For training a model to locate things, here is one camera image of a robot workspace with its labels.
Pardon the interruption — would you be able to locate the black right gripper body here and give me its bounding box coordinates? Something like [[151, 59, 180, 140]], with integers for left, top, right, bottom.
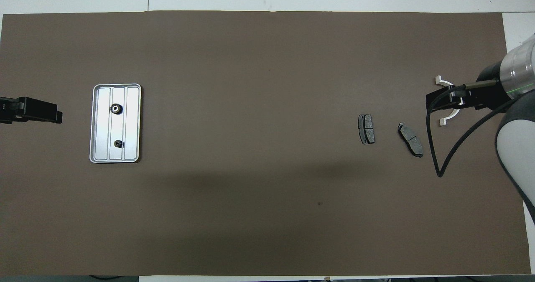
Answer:
[[449, 79, 502, 111]]

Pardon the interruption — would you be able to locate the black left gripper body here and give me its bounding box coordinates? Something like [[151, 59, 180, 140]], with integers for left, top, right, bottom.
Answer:
[[0, 97, 58, 124]]

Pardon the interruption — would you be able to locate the silver metal tray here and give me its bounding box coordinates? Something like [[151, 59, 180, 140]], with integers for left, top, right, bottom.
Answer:
[[89, 84, 142, 164]]

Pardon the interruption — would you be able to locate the dark grey brake pad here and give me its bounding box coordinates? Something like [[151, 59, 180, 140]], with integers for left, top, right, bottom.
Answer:
[[358, 114, 375, 145], [397, 122, 424, 158]]

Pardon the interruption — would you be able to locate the brown table mat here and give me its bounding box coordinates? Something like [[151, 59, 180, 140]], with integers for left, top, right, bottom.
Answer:
[[0, 10, 531, 276]]

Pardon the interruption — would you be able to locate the white curved plastic bracket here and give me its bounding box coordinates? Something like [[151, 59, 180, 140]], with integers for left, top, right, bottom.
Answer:
[[435, 76, 461, 127]]

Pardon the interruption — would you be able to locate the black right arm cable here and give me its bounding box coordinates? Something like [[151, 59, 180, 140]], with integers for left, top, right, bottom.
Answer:
[[425, 84, 519, 178]]

